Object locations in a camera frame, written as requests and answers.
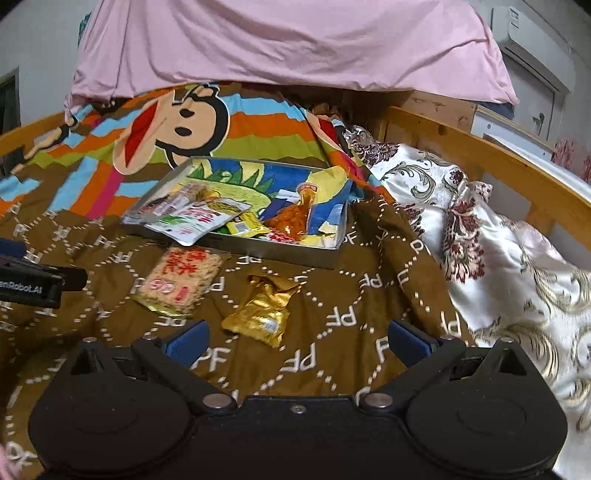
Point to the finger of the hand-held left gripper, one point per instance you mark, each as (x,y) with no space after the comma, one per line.
(69,278)
(10,249)

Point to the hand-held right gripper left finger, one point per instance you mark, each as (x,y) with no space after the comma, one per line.
(189,340)

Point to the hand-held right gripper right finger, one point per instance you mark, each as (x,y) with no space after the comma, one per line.
(408,342)

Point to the gold foil snack packet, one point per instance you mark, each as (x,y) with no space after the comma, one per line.
(261,316)

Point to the white snack packet red print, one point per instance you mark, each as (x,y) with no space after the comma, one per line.
(198,221)

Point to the yellow snack packet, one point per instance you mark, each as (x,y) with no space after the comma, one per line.
(247,226)

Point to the orange dried fruit packet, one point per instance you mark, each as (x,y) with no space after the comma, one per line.
(291,219)

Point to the rice cracker packet red print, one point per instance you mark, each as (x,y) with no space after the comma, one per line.
(182,281)

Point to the printed cartoon blanket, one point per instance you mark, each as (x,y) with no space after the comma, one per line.
(346,300)

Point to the floral satin quilt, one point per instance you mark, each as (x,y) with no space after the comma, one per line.
(498,258)

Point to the red white candy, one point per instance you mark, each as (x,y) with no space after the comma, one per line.
(281,237)

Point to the clear biscuit packet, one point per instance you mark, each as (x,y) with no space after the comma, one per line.
(184,194)

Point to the colourful monkey cartoon blanket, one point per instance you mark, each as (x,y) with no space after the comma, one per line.
(498,152)

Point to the pink floral cloth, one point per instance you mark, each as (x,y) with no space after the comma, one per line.
(572,157)

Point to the white cabinet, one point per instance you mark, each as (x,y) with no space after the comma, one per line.
(531,101)

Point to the pink bed sheet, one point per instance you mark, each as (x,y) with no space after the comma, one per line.
(277,41)

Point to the white air conditioner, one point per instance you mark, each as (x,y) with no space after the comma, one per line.
(531,37)

